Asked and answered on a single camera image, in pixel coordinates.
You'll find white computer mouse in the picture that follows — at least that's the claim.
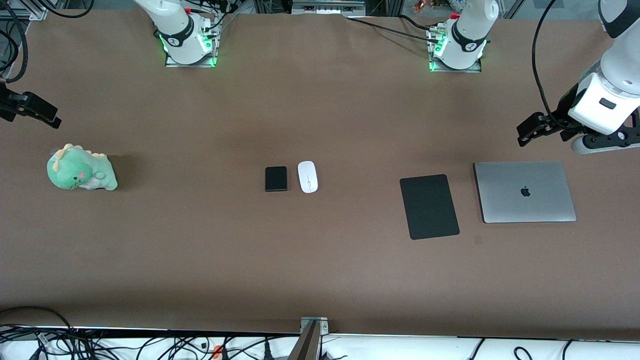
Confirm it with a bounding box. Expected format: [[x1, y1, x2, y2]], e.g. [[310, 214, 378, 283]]
[[297, 160, 319, 194]]

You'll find black phone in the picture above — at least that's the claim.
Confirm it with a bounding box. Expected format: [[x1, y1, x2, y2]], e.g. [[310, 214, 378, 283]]
[[264, 166, 289, 193]]

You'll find black mouse pad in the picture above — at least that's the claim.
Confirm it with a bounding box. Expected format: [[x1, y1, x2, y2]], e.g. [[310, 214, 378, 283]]
[[399, 173, 461, 241]]

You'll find silver closed laptop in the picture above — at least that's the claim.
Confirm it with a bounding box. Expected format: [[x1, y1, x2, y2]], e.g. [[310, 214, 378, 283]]
[[473, 160, 578, 224]]

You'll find green dinosaur plush toy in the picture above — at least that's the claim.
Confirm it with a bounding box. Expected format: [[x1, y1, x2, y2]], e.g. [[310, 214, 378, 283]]
[[46, 143, 119, 192]]

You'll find aluminium support beam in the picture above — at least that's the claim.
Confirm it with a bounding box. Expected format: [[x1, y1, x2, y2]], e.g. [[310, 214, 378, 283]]
[[287, 321, 323, 360]]

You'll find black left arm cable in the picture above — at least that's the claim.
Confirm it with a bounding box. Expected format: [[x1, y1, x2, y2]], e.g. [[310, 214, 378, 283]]
[[531, 0, 571, 126]]

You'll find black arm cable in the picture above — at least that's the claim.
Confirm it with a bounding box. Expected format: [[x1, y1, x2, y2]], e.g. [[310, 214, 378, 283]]
[[531, 0, 571, 126], [0, 0, 29, 84]]

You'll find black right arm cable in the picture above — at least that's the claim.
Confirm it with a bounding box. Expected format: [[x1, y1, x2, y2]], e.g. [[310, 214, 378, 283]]
[[0, 0, 29, 84]]

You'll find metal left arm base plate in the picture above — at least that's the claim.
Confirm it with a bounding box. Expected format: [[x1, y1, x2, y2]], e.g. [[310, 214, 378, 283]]
[[428, 30, 484, 74]]

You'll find short black table cable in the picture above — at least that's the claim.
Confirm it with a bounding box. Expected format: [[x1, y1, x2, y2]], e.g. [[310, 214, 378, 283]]
[[398, 14, 440, 32]]

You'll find long black table cable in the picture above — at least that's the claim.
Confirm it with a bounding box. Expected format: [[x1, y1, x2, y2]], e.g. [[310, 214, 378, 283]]
[[345, 17, 441, 43]]

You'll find black looped floor cable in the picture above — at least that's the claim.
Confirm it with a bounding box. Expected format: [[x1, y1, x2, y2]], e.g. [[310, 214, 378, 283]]
[[0, 306, 77, 346]]

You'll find metal frame with connectors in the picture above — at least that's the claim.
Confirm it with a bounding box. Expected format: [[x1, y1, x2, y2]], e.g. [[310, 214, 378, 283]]
[[291, 0, 367, 17]]

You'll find metal table edge bracket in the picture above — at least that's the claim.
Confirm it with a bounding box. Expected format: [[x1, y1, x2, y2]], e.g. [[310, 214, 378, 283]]
[[300, 316, 330, 335]]

